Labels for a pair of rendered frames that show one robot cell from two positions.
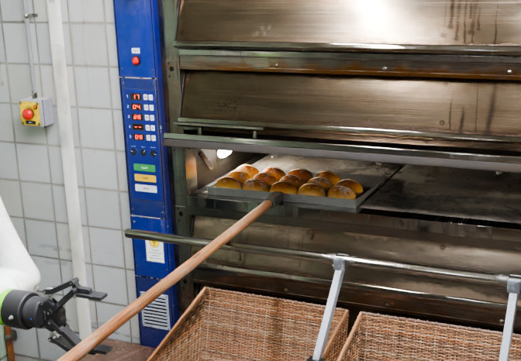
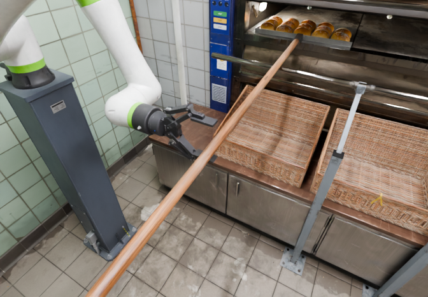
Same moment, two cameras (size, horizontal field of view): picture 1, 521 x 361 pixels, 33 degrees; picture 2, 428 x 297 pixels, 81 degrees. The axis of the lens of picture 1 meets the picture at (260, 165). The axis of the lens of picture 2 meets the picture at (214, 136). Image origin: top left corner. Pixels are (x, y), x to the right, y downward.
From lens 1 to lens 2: 141 cm
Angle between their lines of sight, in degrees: 24
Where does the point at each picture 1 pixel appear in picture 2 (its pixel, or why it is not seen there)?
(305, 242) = (311, 65)
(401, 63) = not seen: outside the picture
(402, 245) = (376, 72)
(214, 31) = not seen: outside the picture
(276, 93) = not seen: outside the picture
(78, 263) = (181, 65)
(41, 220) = (161, 41)
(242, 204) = (277, 40)
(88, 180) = (186, 20)
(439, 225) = (411, 64)
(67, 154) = (174, 3)
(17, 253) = (143, 72)
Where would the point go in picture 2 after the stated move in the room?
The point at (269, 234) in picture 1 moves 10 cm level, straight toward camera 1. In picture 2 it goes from (289, 59) to (292, 66)
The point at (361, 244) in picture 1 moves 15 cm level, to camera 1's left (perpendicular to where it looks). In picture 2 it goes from (348, 70) to (321, 69)
